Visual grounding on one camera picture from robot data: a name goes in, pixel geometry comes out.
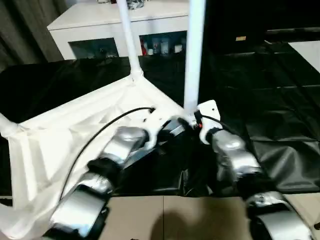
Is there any white plastic table leg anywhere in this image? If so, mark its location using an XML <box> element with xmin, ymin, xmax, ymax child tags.
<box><xmin>116</xmin><ymin>0</ymin><xmax>145</xmax><ymax>81</ymax></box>
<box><xmin>183</xmin><ymin>0</ymin><xmax>208</xmax><ymax>118</ymax></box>
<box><xmin>0</xmin><ymin>113</ymin><xmax>23</xmax><ymax>141</ymax></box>
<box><xmin>0</xmin><ymin>202</ymin><xmax>38</xmax><ymax>240</ymax></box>

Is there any white plastic table top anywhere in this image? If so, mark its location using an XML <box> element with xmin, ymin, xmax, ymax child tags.
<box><xmin>0</xmin><ymin>74</ymin><xmax>195</xmax><ymax>240</ymax></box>

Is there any black work mat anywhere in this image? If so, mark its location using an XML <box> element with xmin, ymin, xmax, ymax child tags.
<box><xmin>0</xmin><ymin>41</ymin><xmax>320</xmax><ymax>198</ymax></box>

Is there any dark long bar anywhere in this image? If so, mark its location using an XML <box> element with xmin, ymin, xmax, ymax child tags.
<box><xmin>266</xmin><ymin>28</ymin><xmax>320</xmax><ymax>36</ymax></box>

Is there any dark clutter on cabinet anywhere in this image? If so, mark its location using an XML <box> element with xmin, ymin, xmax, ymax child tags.
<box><xmin>126</xmin><ymin>0</ymin><xmax>148</xmax><ymax>11</ymax></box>

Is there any white sideboard cabinet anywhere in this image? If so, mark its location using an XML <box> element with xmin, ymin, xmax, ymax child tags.
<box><xmin>47</xmin><ymin>0</ymin><xmax>191</xmax><ymax>61</ymax></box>

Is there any grey curtain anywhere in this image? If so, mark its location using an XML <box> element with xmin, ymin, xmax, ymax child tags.
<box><xmin>0</xmin><ymin>0</ymin><xmax>63</xmax><ymax>68</ymax></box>

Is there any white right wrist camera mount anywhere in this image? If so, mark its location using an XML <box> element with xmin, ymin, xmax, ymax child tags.
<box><xmin>194</xmin><ymin>99</ymin><xmax>222</xmax><ymax>145</ymax></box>

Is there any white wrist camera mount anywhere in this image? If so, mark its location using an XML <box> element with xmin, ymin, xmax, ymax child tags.
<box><xmin>194</xmin><ymin>99</ymin><xmax>222</xmax><ymax>145</ymax></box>
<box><xmin>143</xmin><ymin>109</ymin><xmax>173</xmax><ymax>151</ymax></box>

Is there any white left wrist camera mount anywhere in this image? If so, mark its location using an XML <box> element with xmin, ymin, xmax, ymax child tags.
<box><xmin>143</xmin><ymin>109</ymin><xmax>173</xmax><ymax>151</ymax></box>

